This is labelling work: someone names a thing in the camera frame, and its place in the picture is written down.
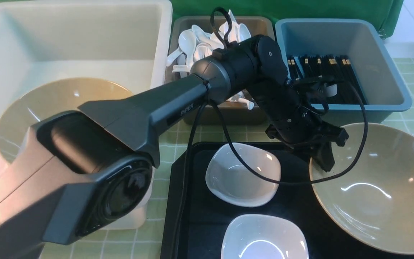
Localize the tan noodle bowl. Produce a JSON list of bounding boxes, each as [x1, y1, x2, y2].
[[313, 123, 414, 255]]

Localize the blue plastic chopstick bin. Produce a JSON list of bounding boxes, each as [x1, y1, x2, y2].
[[275, 18, 412, 123]]

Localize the bundle of black chopsticks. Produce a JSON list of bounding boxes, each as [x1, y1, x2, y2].
[[286, 54, 367, 105]]

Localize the black plastic serving tray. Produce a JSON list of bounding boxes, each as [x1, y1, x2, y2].
[[161, 142, 414, 259]]

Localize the pile of white spoons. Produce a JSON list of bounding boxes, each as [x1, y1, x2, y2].
[[148, 14, 254, 118]]

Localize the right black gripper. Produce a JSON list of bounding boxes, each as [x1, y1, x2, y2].
[[266, 104, 349, 172]]

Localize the top stacked tan bowl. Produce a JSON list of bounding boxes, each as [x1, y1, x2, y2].
[[0, 78, 133, 164]]

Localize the white square dish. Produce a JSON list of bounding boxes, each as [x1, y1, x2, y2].
[[221, 214, 309, 259], [205, 142, 281, 208]]

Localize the large white plastic tub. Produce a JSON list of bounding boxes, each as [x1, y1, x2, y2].
[[0, 0, 173, 231]]

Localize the green fabric backdrop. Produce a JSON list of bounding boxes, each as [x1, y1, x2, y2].
[[171, 0, 404, 39]]

